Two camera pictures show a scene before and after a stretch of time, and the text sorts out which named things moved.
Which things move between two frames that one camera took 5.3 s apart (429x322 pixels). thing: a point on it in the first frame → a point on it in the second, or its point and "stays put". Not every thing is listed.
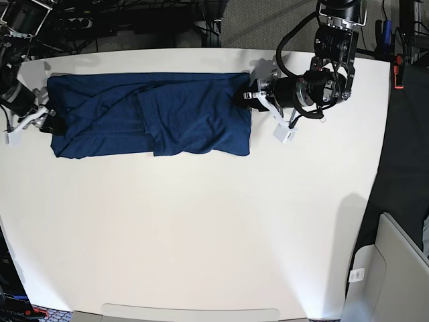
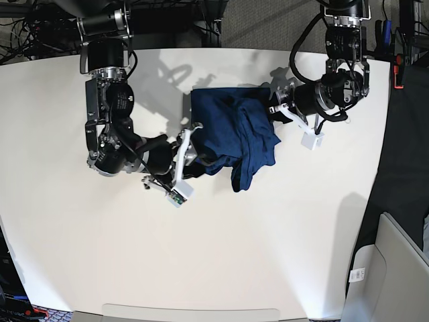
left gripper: [23, 104] → [179, 159]
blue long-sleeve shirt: [154, 113] → [238, 132]
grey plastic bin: [395, 287] stays put
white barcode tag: [356, 275] stays put
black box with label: [15, 304] stays put
